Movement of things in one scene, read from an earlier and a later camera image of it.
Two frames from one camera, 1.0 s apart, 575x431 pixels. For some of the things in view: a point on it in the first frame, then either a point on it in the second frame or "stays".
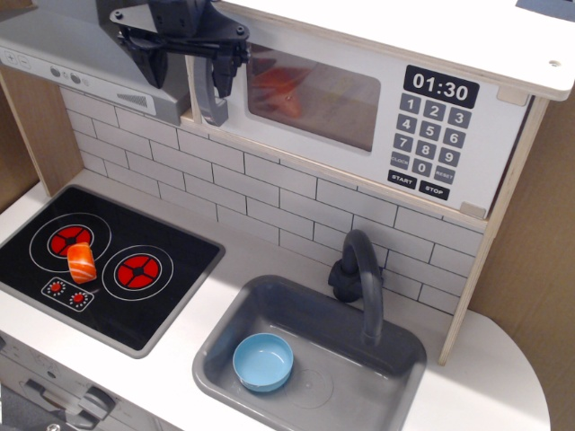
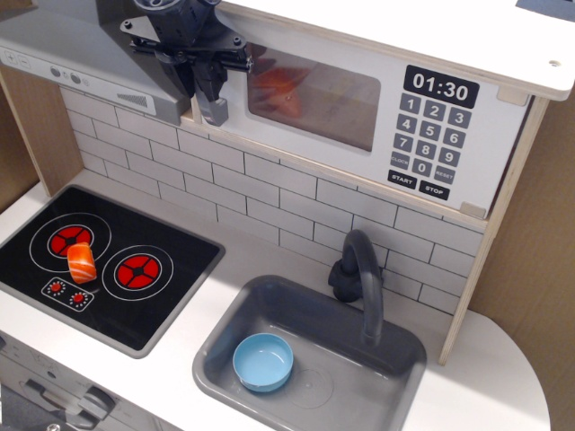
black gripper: (196, 27) → (184, 31)
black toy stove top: (146, 268) stays
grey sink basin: (337, 382) stays
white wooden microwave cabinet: (435, 102) stays
